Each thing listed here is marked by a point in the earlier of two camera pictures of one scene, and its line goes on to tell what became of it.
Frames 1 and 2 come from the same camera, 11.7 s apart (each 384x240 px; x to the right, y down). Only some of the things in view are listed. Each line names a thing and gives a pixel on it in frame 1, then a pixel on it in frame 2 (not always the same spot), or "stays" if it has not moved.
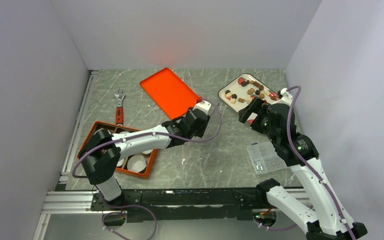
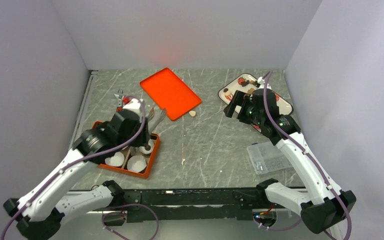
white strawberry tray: x=238 y=93 stays
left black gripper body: x=200 y=133 -> x=142 y=141
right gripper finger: x=245 y=113 -> x=239 y=98
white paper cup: x=136 y=163 stays
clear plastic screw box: x=264 y=159 stays
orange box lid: x=172 y=96 stays
